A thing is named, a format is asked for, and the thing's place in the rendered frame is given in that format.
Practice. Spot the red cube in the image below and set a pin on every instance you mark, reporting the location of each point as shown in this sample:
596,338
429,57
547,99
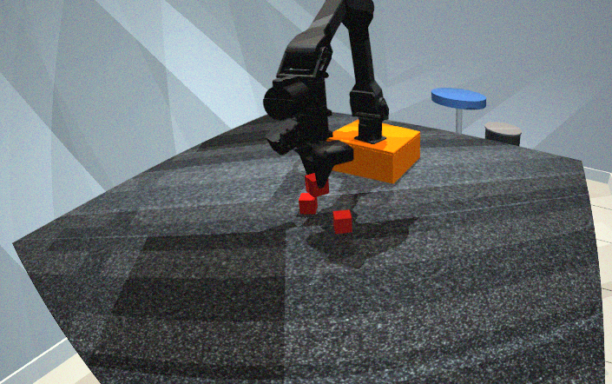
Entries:
342,221
307,204
312,187

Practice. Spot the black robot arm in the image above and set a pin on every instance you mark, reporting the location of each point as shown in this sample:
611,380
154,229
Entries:
304,87

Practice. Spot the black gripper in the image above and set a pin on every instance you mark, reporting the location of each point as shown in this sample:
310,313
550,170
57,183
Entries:
319,156

